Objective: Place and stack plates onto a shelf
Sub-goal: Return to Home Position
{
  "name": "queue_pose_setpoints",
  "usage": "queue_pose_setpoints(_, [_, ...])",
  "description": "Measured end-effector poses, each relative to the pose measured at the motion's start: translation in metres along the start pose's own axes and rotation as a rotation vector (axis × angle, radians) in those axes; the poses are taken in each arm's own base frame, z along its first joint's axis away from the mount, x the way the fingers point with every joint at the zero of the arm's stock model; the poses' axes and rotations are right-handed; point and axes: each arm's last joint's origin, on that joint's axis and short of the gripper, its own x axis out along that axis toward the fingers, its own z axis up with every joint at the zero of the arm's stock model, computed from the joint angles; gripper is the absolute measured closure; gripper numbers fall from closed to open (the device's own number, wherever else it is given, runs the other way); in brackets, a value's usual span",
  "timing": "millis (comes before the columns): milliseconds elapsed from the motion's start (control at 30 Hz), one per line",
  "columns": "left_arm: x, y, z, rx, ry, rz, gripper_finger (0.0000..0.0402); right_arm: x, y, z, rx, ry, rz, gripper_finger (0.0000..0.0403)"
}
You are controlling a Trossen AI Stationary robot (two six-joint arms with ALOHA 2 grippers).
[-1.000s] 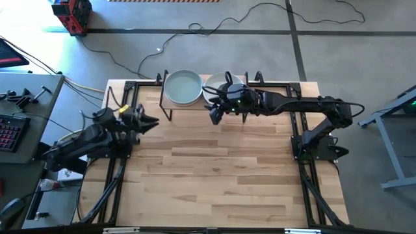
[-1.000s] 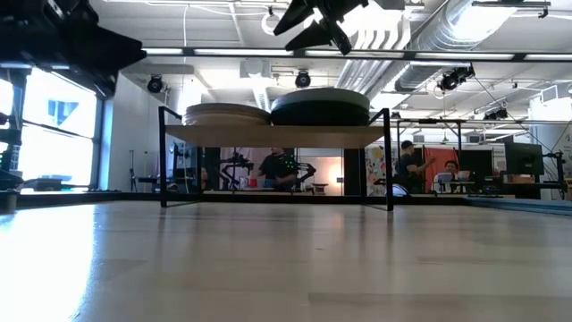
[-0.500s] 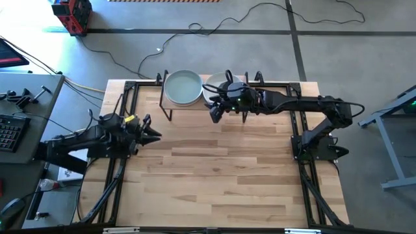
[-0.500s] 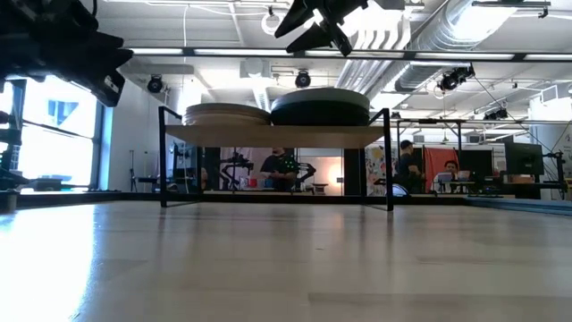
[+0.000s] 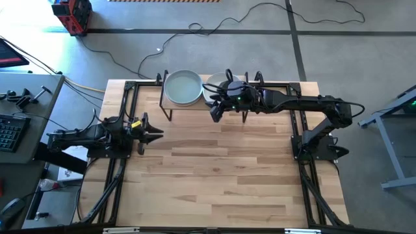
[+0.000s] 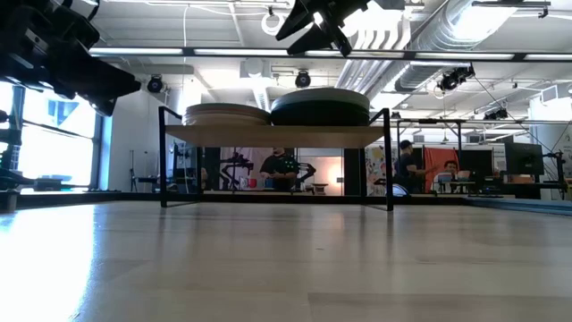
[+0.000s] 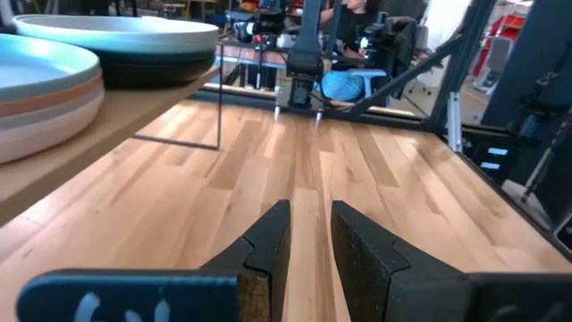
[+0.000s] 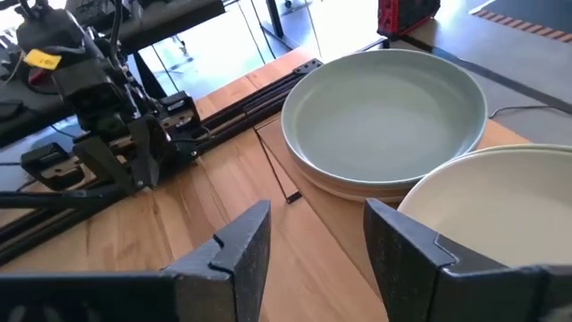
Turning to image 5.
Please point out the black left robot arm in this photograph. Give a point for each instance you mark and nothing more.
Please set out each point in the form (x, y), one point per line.
(74, 138)

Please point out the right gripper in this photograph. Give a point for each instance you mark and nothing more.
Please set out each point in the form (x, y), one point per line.
(240, 97)

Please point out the white box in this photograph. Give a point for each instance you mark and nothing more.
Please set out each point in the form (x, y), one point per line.
(70, 169)

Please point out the black keyboard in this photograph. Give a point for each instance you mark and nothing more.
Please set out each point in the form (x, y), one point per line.
(11, 133)

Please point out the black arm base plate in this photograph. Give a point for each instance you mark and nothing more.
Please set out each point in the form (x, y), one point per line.
(325, 151)
(97, 154)

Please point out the black beam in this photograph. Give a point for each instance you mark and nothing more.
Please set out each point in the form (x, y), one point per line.
(58, 157)

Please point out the black clamp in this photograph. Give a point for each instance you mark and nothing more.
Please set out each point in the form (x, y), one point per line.
(22, 99)

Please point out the teal green plate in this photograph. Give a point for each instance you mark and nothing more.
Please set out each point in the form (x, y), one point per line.
(182, 87)

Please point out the dark computer monitor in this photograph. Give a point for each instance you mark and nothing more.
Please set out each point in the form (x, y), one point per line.
(9, 55)

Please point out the wooden shelf with black legs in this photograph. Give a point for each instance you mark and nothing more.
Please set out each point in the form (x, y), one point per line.
(182, 108)

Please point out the black aluminium table frame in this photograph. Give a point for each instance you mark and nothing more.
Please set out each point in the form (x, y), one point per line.
(111, 195)

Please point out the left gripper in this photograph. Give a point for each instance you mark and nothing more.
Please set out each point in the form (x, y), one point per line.
(133, 135)

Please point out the clear plastic bottle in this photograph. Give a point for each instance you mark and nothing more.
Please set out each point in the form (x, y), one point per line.
(48, 184)

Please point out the silver metal bracket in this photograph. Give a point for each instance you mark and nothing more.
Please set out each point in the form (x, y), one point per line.
(302, 231)
(120, 230)

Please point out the red and black toolbox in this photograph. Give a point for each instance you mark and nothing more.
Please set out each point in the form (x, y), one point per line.
(73, 16)

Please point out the pale grey plate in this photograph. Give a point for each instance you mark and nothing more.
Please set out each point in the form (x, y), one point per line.
(213, 81)

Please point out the yellow tag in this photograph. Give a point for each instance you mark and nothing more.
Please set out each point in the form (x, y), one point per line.
(136, 124)

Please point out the grey metal table frame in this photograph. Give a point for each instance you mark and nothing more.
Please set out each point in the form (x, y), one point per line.
(395, 162)

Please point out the grey desk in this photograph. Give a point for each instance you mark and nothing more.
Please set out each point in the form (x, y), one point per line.
(42, 110)

